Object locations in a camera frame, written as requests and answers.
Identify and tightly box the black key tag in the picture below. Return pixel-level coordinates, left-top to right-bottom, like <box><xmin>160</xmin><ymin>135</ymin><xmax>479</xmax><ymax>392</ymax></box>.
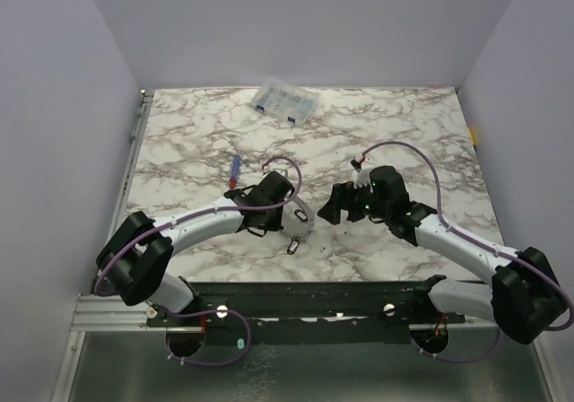
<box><xmin>293</xmin><ymin>209</ymin><xmax>309</xmax><ymax>222</ymax></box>
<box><xmin>287</xmin><ymin>239</ymin><xmax>300</xmax><ymax>255</ymax></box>

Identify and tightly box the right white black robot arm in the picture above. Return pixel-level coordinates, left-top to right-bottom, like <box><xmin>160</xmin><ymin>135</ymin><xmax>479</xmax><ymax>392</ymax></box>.
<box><xmin>318</xmin><ymin>166</ymin><xmax>569</xmax><ymax>345</ymax></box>

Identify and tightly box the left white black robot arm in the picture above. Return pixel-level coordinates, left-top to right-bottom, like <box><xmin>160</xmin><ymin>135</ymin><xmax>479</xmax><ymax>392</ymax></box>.
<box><xmin>96</xmin><ymin>171</ymin><xmax>295</xmax><ymax>326</ymax></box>

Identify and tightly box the blue red screwdriver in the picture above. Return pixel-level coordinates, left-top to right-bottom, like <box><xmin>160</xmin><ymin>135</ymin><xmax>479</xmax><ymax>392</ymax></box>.
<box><xmin>229</xmin><ymin>155</ymin><xmax>242</xmax><ymax>189</ymax></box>

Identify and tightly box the clear plastic organizer box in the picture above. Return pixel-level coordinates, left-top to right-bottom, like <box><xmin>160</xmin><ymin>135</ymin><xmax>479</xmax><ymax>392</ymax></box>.
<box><xmin>251</xmin><ymin>77</ymin><xmax>319</xmax><ymax>126</ymax></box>

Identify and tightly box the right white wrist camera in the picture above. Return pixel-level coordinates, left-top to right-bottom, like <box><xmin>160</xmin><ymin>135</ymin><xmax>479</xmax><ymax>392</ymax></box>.
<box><xmin>352</xmin><ymin>164</ymin><xmax>373</xmax><ymax>189</ymax></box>

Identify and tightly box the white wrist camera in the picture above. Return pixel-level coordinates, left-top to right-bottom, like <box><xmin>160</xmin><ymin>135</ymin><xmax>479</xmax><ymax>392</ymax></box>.
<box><xmin>267</xmin><ymin>165</ymin><xmax>289</xmax><ymax>178</ymax></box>
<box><xmin>352</xmin><ymin>164</ymin><xmax>373</xmax><ymax>189</ymax></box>

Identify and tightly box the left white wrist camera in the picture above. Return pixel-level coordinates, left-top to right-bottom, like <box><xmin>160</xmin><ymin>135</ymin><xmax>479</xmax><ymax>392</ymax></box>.
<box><xmin>267</xmin><ymin>165</ymin><xmax>289</xmax><ymax>178</ymax></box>

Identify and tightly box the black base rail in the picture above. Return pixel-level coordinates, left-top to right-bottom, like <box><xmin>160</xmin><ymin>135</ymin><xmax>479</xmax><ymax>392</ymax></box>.
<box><xmin>146</xmin><ymin>276</ymin><xmax>485</xmax><ymax>345</ymax></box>

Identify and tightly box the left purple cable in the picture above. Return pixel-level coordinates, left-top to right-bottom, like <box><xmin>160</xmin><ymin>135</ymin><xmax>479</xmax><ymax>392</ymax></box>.
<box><xmin>92</xmin><ymin>155</ymin><xmax>302</xmax><ymax>298</ymax></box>

